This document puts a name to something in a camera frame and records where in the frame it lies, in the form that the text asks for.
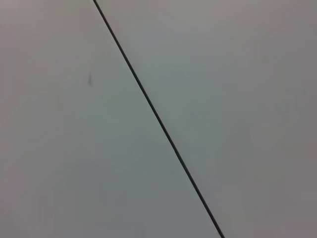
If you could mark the black vertical wall strip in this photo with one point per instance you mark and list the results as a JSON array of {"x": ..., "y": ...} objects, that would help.
[{"x": 158, "y": 119}]

